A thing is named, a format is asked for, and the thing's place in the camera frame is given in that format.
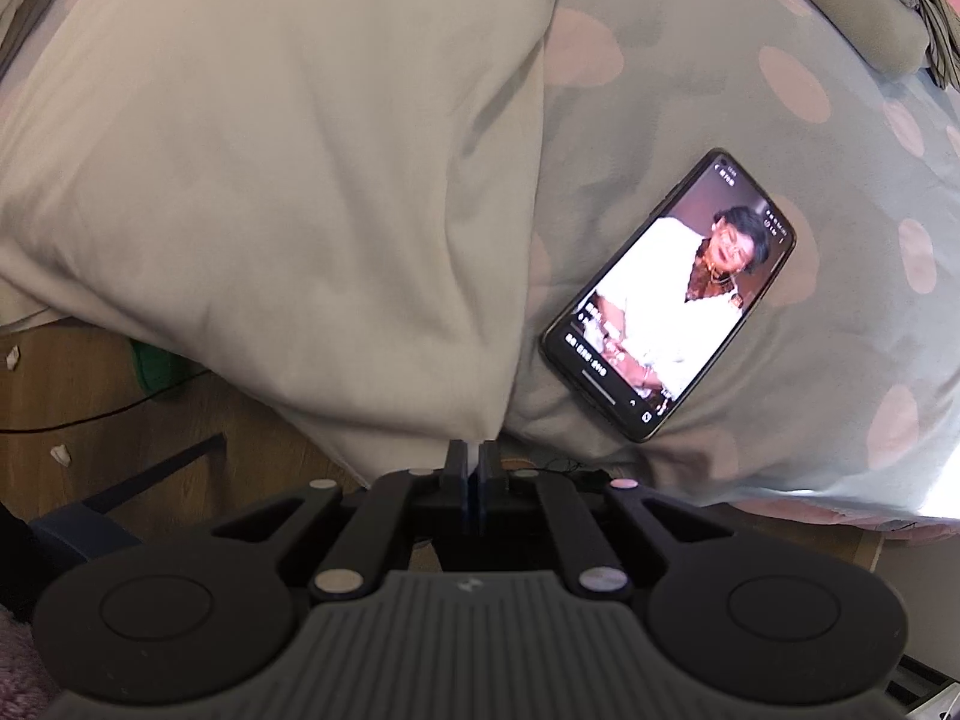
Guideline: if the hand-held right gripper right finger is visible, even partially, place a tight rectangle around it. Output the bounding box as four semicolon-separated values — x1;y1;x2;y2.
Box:
474;439;736;601

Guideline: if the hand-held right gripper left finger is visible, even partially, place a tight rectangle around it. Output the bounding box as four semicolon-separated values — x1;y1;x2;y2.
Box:
210;439;472;602

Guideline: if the cream garment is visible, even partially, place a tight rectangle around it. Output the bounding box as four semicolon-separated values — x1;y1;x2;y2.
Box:
0;0;578;488

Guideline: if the black smartphone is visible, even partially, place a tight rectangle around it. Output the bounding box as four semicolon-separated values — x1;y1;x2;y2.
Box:
538;148;797;443

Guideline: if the green object on floor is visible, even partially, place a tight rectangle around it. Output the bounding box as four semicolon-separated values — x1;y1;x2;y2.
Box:
131;337;203;391

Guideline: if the blue stool leg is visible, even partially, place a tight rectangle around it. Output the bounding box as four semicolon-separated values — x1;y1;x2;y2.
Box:
30;433;226;563

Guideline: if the pink fluffy rug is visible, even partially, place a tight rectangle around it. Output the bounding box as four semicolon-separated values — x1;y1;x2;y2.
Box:
0;604;57;720

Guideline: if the grey folded blanket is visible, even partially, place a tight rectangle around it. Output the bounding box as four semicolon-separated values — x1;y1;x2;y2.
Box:
750;0;931;80

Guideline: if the black floor cable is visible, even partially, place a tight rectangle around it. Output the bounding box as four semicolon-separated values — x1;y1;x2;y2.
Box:
0;388;155;436

